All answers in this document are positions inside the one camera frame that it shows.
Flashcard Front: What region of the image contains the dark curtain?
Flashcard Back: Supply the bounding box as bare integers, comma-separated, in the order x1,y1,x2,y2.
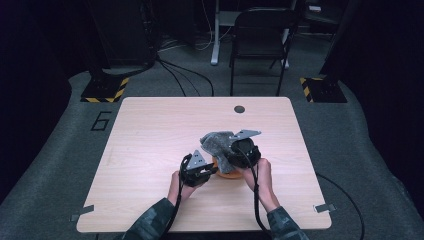
0,0,101,206
319,0,424,214

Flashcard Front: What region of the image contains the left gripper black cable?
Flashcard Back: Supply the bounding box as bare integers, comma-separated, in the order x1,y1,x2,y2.
162,156,188,240

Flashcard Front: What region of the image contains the black folding chair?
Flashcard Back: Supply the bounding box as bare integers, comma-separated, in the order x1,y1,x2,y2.
228,7,299,98

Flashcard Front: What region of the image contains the white cable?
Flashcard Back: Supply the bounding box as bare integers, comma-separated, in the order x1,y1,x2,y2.
194,0,233,52

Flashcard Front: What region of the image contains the orange plush toy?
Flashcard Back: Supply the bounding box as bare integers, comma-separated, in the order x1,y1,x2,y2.
211,155,245,180

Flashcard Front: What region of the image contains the striped black stand base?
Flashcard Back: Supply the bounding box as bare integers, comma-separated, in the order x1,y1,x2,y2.
80,77,130,104
299,76,348,104

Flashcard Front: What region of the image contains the black floor cable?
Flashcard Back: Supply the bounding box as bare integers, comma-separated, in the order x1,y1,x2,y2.
156,59,188,98
155,57,215,98

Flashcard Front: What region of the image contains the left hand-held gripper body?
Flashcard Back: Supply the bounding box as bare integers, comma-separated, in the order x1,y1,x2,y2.
179,149,215,188

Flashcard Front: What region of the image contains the grey tape strip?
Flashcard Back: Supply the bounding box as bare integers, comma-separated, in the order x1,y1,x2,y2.
69,204,95,223
313,203,337,214

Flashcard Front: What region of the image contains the grey towel cloth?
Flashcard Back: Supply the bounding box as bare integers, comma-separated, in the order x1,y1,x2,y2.
199,130,242,175

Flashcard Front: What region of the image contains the dark cabinet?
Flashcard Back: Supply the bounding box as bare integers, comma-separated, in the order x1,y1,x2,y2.
84,0,158,69

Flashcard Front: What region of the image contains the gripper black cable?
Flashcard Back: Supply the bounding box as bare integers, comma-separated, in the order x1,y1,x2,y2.
233,146,366,240
162,156,188,240

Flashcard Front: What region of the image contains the white desk leg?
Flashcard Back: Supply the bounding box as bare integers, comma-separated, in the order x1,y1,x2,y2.
210,0,222,66

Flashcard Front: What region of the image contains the person's left hand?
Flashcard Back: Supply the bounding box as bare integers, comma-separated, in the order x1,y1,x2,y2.
167,171,203,206

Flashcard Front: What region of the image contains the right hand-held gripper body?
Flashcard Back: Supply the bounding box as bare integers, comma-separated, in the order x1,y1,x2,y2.
229,129,263,169

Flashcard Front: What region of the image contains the person's right hand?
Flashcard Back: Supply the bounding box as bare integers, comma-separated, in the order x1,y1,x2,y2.
237,158,281,214

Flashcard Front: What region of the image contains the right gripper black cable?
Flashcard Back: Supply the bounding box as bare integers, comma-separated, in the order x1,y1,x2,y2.
233,146,366,240

